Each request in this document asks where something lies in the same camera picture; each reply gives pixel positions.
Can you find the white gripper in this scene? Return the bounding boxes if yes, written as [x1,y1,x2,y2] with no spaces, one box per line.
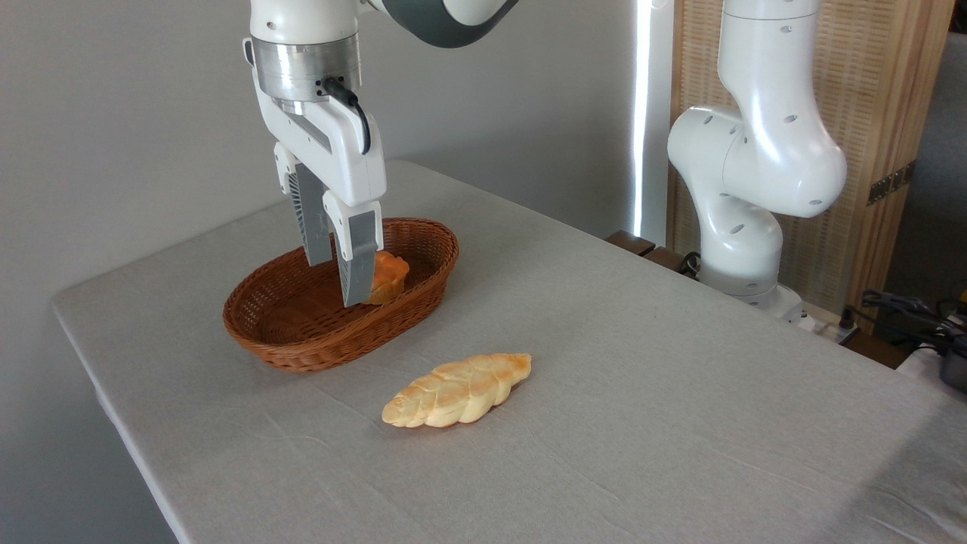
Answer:
[254,74,388,308]

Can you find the braided golden bread loaf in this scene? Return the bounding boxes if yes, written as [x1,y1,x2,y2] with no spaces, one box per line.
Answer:
[381,353,533,430]

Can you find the small orange bread roll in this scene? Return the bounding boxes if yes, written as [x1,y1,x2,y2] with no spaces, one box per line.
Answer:
[363,251,411,306]

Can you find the brown wicker oval basket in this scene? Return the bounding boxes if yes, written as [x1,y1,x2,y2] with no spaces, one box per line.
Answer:
[222,218,460,374]

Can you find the grey tablecloth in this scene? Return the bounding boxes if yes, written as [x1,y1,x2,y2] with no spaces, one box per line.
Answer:
[51,159,967,544]

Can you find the metal screen hinge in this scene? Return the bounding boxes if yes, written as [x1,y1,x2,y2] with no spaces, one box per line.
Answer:
[867,161,917,206]

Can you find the bamboo folding screen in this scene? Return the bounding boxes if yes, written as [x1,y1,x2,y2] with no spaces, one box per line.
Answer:
[668,0,957,335]

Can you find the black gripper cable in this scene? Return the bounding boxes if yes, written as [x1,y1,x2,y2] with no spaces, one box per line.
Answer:
[317,76,373,156]

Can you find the black cable bundle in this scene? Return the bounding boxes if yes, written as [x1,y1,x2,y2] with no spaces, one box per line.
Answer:
[860,289,967,350]

